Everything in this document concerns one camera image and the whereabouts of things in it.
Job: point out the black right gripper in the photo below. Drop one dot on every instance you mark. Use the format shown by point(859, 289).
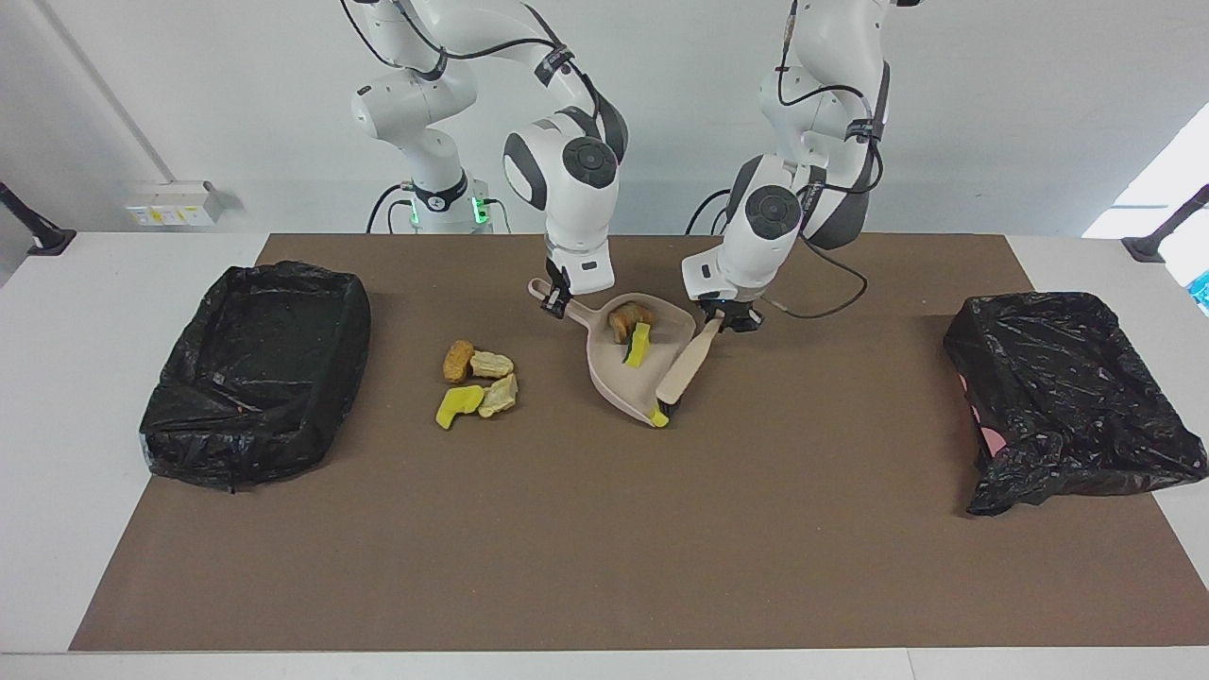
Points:
point(556, 272)

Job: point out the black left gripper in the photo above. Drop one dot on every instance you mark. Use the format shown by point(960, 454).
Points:
point(729, 307)

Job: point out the beige hand brush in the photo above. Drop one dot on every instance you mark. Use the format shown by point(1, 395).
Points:
point(685, 368)

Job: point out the beige rock-like foam chunk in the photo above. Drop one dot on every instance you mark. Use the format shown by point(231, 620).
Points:
point(625, 321)

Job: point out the beige oval foam piece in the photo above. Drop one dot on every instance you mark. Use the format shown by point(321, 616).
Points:
point(492, 365)

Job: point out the long yellow green sponge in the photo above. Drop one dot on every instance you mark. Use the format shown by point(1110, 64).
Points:
point(639, 349)

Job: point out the beige plastic dustpan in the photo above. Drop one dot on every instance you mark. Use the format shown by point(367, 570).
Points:
point(614, 378)

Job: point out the beige layered foam piece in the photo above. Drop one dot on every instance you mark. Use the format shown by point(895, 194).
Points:
point(500, 397)

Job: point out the brown nugget trash piece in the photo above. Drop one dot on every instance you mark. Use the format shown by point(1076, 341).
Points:
point(458, 362)

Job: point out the notched yellow green sponge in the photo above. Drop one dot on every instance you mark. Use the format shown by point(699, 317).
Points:
point(458, 404)

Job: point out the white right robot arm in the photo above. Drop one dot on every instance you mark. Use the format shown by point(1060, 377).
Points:
point(567, 170)

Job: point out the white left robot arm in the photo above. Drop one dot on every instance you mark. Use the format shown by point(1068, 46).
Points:
point(774, 217)

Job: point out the pink bin with black bag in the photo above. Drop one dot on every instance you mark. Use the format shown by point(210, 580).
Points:
point(1067, 397)

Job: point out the brown table mat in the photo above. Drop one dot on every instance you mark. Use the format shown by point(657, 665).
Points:
point(604, 567)

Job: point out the blue object at edge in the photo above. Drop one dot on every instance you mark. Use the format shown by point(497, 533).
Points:
point(1201, 291)

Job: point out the white wall socket box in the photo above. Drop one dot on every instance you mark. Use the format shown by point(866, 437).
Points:
point(170, 206)

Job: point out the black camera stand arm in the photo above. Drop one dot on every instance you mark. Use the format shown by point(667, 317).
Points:
point(42, 238)
point(1148, 247)

